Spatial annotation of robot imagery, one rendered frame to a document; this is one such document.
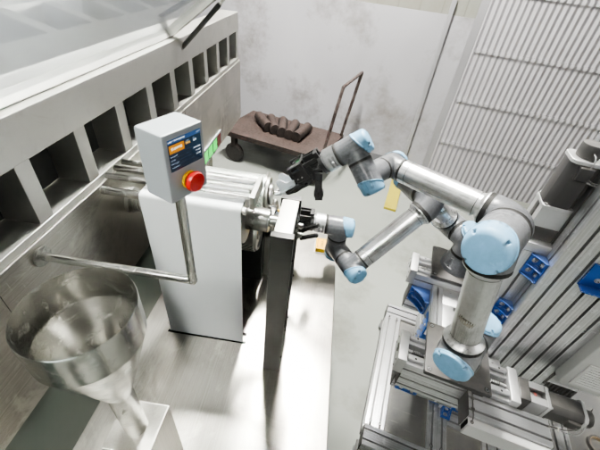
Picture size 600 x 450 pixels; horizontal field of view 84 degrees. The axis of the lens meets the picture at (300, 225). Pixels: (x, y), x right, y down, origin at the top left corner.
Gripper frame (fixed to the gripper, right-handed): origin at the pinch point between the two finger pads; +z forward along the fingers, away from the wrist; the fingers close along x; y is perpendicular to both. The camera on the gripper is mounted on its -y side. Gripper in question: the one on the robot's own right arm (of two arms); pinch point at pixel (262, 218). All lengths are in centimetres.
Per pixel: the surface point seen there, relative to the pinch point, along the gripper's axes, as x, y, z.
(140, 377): 57, -19, 23
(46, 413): 76, 0, 30
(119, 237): 40, 18, 30
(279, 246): 49, 32, -13
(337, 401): 13, -109, -49
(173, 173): 64, 57, 0
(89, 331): 75, 33, 12
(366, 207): -179, -109, -72
